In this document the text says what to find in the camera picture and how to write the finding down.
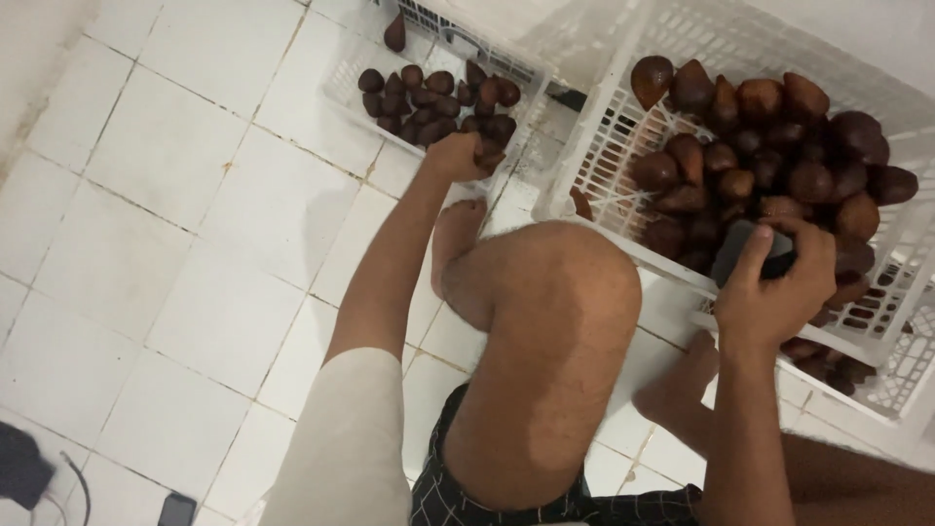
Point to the black pouch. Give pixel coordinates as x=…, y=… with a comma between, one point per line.
x=20, y=467

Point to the pile of cleaned snake fruits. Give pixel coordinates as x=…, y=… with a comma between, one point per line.
x=431, y=102

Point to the single pointed snake fruit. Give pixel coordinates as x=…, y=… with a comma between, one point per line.
x=395, y=35

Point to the person's left fingers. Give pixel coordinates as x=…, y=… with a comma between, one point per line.
x=488, y=162

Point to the person's left leg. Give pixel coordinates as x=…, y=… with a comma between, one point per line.
x=540, y=343

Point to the black scrubbing brush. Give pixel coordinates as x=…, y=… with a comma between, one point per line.
x=733, y=245

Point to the white slotted plastic crate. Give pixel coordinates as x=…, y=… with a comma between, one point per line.
x=906, y=365

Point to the large white plastic crate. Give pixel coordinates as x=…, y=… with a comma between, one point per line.
x=606, y=131

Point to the white shirt sleeve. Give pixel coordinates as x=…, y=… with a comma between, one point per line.
x=343, y=445

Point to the small white plastic crate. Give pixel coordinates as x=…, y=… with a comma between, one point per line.
x=350, y=73

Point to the big heap of snake fruits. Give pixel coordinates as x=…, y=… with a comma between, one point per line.
x=774, y=146

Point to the person's right leg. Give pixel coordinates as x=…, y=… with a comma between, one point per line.
x=847, y=475

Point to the black checked shorts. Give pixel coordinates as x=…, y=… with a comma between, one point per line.
x=445, y=497

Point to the person's leg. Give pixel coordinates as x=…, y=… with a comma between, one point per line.
x=540, y=343
x=847, y=475

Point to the brown snake fruit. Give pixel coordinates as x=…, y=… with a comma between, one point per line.
x=491, y=157

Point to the small reddish snake fruit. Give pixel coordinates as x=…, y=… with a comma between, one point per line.
x=581, y=204

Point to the person's left hand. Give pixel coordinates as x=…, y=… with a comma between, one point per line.
x=454, y=157

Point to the black smartphone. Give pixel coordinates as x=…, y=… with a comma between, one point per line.
x=177, y=511

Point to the person's right hand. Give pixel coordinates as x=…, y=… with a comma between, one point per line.
x=774, y=299

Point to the few dark snake fruits heap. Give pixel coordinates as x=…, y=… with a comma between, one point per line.
x=825, y=362

